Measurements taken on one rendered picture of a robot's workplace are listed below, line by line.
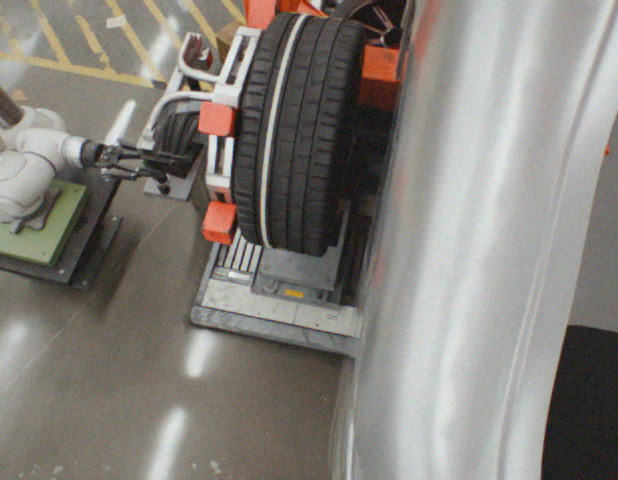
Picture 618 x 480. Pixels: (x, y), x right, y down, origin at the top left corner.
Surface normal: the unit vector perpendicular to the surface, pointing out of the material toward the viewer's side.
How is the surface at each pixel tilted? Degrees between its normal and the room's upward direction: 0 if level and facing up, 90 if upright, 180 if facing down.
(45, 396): 0
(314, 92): 18
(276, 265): 0
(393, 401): 48
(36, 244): 1
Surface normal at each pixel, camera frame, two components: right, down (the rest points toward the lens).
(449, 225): -0.67, -0.35
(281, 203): -0.18, 0.62
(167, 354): 0.00, -0.44
